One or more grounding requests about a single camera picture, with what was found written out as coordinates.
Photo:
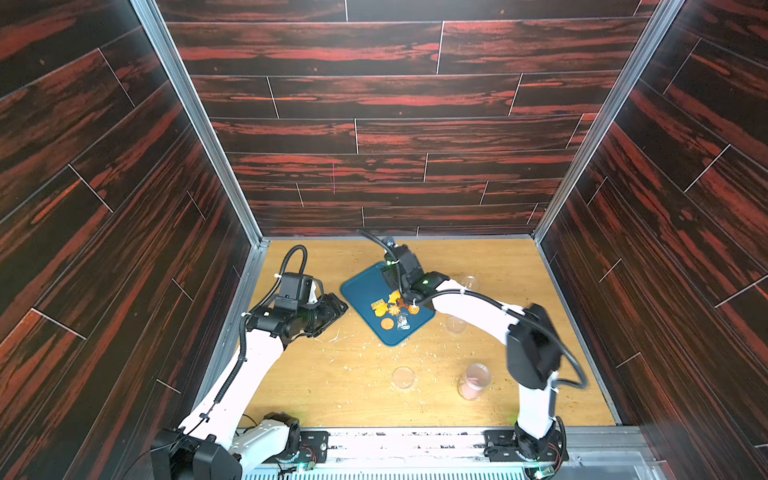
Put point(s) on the clear jar with star cookies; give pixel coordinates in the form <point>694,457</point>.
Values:
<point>470,282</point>

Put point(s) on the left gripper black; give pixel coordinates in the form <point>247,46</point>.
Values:
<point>331,310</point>

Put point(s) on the aluminium front rail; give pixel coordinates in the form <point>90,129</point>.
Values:
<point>457,453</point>

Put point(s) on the teal plastic tray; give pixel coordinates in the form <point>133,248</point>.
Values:
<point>369,286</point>

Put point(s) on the yellow square waffle cookie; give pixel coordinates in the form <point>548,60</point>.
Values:
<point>379,304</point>

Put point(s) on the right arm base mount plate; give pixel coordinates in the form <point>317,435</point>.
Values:
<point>511,445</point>

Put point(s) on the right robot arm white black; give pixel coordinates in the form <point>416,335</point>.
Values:
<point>536,357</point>

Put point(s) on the clear jar with pink cookies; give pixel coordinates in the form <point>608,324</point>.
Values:
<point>474,381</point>

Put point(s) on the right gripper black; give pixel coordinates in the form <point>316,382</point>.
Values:
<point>399,287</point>

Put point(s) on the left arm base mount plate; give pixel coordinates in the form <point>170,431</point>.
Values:
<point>311,446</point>

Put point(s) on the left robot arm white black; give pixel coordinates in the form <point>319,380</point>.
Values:
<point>208,443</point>

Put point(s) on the clear jar lid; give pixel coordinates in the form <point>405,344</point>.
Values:
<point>403,377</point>
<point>455,325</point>

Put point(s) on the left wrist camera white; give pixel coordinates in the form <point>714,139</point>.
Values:
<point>312,298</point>

